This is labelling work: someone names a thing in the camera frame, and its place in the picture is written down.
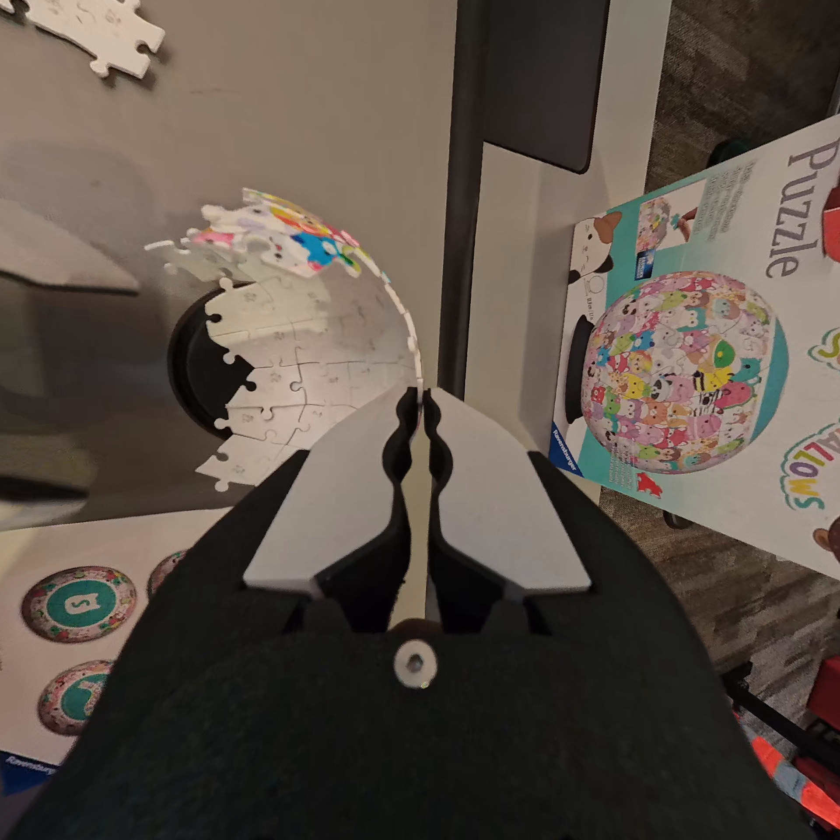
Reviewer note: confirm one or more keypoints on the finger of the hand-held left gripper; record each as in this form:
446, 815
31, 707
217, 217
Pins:
53, 250

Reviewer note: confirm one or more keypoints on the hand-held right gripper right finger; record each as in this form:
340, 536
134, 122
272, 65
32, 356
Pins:
512, 519

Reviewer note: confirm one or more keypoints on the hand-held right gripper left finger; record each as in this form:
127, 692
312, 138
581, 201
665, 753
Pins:
322, 519

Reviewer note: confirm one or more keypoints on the partly built white puzzle ball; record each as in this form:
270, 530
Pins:
315, 328

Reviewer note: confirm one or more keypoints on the loose white puzzle pieces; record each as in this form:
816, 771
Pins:
92, 26

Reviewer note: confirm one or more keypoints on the colourful puzzle ball box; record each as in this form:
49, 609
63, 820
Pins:
709, 368

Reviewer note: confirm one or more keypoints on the printed instruction sheet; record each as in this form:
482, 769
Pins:
79, 617

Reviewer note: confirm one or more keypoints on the black mat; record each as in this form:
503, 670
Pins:
545, 79

